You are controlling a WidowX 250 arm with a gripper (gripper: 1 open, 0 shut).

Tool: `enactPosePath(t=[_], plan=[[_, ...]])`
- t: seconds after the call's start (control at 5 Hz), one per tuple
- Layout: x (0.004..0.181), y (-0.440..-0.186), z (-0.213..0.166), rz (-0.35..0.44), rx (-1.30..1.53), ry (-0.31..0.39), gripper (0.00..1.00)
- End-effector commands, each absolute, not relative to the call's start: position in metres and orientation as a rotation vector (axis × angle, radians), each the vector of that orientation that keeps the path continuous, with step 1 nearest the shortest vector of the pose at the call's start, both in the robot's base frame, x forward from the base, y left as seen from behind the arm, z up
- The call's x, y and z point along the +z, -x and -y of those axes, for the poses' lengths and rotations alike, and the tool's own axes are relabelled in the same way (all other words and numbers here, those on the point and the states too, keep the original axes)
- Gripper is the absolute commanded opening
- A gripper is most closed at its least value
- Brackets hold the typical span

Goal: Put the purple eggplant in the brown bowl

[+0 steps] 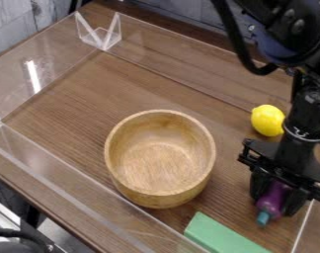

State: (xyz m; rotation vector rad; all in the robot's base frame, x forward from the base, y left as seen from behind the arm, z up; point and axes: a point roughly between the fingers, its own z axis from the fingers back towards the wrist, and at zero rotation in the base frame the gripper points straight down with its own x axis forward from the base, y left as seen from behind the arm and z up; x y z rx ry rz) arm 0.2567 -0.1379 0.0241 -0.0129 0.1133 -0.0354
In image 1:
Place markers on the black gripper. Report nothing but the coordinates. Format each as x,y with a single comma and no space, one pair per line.
287,161

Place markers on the purple toy eggplant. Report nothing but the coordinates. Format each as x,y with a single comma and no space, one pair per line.
271,203

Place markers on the brown wooden bowl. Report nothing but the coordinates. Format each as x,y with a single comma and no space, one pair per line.
160,155

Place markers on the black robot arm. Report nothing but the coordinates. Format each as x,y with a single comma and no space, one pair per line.
288,37

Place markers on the green foam block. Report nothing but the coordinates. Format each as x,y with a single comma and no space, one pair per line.
217,238

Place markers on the yellow toy lemon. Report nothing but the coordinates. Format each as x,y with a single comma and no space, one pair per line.
267,120

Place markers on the clear acrylic front wall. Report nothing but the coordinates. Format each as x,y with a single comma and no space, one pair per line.
82,205

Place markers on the clear acrylic corner bracket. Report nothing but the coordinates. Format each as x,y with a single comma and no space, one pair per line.
101,38

